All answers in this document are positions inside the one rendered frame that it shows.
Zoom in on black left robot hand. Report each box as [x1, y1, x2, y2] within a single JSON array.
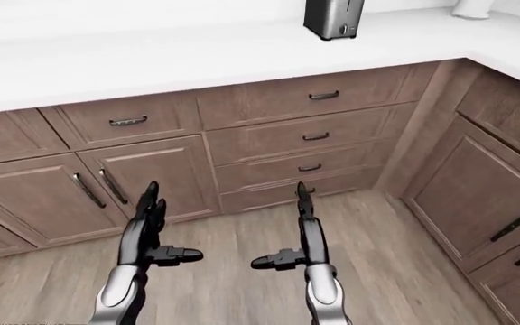
[[117, 180, 205, 276]]

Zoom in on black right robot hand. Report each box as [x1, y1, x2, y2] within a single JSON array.
[[250, 181, 330, 271]]

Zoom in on stainless steel toaster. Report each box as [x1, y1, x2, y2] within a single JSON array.
[[302, 0, 366, 42]]

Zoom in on wide brown wooden drawer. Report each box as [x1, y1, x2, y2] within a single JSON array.
[[195, 64, 423, 131]]

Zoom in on white ceramic object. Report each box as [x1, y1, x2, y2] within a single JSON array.
[[450, 0, 491, 18]]

